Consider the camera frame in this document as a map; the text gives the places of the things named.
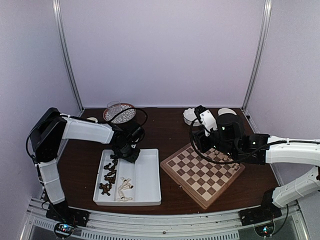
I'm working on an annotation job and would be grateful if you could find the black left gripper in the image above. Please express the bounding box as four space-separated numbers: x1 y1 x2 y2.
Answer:
114 143 141 164

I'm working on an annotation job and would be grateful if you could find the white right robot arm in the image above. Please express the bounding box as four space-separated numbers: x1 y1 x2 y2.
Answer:
189 111 320 221

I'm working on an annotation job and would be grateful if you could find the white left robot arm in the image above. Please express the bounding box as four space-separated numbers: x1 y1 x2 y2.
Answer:
25 107 146 222

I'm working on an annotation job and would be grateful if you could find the dark chess pieces pile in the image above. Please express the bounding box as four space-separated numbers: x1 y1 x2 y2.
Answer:
99 154 119 196

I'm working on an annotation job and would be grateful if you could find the wooden chess board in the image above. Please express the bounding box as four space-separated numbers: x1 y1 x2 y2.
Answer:
160 143 245 210

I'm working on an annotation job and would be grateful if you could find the light chess pieces pile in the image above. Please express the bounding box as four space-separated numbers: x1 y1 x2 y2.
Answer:
116 176 134 202

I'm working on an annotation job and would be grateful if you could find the patterned brown plate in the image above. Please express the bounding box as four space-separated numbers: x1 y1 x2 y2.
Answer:
103 103 137 124

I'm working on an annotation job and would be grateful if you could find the cream round bowl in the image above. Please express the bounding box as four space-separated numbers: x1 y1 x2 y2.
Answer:
218 107 237 116

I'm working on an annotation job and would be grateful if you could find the clear drinking glass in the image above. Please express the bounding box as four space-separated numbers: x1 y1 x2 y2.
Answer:
107 100 121 119

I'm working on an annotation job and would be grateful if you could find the cream ceramic mug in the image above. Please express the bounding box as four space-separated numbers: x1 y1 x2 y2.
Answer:
86 117 98 123

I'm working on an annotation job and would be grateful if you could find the white scalloped bowl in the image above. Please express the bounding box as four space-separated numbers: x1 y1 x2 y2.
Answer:
182 108 200 127

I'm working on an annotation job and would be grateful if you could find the white plastic tray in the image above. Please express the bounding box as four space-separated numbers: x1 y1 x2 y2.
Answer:
93 148 162 207

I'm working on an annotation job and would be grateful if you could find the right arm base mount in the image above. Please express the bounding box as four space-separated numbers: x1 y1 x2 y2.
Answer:
239 207 282 226

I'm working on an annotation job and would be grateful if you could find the right aluminium frame post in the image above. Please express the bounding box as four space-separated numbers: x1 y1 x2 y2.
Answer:
241 0 273 112

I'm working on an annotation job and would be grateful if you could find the aluminium frame post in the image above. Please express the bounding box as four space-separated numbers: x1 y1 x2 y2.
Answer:
241 0 273 112
52 0 84 112

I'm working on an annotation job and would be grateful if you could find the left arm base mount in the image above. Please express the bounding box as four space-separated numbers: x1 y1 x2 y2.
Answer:
45 206 90 227

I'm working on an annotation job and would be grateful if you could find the left aluminium frame post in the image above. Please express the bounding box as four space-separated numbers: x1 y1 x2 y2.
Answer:
52 0 84 112

